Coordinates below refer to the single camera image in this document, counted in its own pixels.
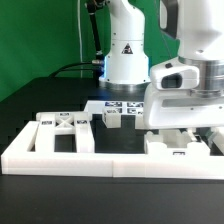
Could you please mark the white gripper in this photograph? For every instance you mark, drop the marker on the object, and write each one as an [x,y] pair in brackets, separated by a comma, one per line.
[170,102]

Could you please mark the white chair seat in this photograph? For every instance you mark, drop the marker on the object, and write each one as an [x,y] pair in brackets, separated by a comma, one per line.
[169,143]

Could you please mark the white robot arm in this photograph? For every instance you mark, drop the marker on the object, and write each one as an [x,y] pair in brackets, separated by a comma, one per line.
[197,24]

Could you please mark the white sheet with markers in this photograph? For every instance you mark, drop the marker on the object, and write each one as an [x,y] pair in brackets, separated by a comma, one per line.
[123,107]

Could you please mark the white chair back frame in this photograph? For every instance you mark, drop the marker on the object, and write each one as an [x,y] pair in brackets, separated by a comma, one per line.
[76,124]

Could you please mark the white U-shaped fence frame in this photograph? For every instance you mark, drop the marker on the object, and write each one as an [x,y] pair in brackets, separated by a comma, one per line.
[31,154]

